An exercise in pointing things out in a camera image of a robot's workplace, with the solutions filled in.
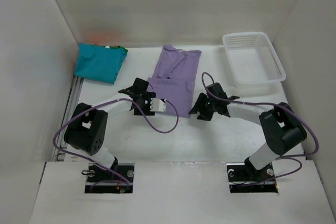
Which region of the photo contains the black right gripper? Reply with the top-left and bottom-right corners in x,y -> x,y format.
189,92 -> 217,121

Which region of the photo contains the lilac t shirt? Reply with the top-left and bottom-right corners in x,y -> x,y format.
148,45 -> 202,118

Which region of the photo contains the green t shirt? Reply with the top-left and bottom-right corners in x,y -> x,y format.
109,46 -> 128,54

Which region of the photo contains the teal t shirt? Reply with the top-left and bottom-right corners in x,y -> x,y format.
74,44 -> 128,84

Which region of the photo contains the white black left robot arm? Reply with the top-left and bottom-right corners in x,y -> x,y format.
64,78 -> 156,182

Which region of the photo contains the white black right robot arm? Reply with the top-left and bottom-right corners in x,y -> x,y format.
189,82 -> 307,182

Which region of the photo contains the white plastic basket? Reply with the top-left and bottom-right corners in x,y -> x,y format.
222,32 -> 287,88

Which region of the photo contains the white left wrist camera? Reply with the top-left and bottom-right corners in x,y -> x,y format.
150,98 -> 166,112

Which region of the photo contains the aluminium frame rail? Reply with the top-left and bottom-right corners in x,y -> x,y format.
51,77 -> 84,162

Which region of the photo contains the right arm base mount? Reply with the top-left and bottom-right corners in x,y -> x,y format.
226,163 -> 278,193

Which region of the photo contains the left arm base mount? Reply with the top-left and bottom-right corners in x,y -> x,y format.
81,163 -> 135,194

